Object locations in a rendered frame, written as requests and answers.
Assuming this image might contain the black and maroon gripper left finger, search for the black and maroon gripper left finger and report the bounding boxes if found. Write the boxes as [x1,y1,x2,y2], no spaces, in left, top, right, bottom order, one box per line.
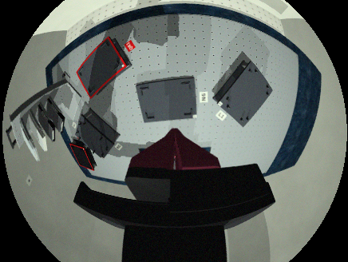
[128,129,175,169]

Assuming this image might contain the white multiwell plate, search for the white multiwell plate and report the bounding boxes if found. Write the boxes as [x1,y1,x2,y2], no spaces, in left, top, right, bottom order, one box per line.
[20,121,40,161]

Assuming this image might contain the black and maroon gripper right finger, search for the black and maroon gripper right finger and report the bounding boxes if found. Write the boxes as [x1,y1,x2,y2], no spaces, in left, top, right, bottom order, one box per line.
[175,128,221,169]

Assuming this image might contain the grey shelf rack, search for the grey shelf rack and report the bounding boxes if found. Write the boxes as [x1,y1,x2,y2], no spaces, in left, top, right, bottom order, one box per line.
[10,79,81,147]

